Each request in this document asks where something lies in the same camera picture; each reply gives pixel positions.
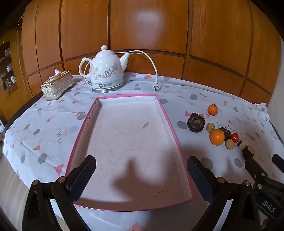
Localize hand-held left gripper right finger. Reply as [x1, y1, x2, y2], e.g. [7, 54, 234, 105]
[186, 155, 261, 231]

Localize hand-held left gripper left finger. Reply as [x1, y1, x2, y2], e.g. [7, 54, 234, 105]
[22, 155, 97, 231]

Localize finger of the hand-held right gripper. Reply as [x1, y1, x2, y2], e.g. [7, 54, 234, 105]
[272, 154, 284, 174]
[242, 149, 268, 181]

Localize large orange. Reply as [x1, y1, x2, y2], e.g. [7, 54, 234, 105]
[209, 129, 225, 146]

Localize large dark purple fruit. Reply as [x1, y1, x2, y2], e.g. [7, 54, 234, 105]
[187, 112, 205, 133]

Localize pink shallow tray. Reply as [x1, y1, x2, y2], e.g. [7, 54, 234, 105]
[65, 94, 195, 212]

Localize dark round fruit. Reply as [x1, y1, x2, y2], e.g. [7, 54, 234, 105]
[219, 125, 232, 141]

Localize patterned white tablecloth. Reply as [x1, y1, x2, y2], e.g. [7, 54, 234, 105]
[2, 72, 280, 231]

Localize small orange with stem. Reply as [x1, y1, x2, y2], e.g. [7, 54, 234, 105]
[207, 104, 219, 116]

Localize electric kettle base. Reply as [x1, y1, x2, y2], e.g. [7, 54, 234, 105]
[92, 80, 125, 93]

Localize silver embossed tissue box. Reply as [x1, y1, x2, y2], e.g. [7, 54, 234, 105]
[40, 69, 74, 101]

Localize white floral ceramic kettle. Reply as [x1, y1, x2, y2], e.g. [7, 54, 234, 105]
[79, 45, 131, 87]

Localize wooden display shelf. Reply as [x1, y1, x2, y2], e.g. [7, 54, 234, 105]
[0, 41, 18, 92]

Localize white power cord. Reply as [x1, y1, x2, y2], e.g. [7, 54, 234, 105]
[114, 50, 162, 92]

